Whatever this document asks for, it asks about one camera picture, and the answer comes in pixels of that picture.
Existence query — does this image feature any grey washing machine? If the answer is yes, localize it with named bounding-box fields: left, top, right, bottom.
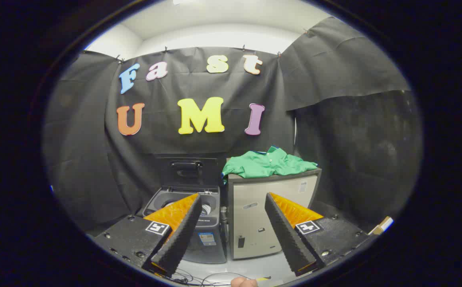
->
left=141, top=185, right=228, bottom=264

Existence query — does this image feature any thin black floor cable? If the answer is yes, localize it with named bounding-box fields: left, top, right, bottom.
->
left=167, top=269, right=271, bottom=287

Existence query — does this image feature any small cardboard box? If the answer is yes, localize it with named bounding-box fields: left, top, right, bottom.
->
left=368, top=216, right=394, bottom=236

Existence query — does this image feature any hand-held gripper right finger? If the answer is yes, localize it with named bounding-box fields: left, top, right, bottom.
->
left=264, top=192, right=370, bottom=276

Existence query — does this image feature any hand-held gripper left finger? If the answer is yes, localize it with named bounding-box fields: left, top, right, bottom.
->
left=93, top=193, right=203, bottom=276

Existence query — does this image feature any green polo shirt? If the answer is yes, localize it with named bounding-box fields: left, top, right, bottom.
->
left=221, top=146, right=318, bottom=184

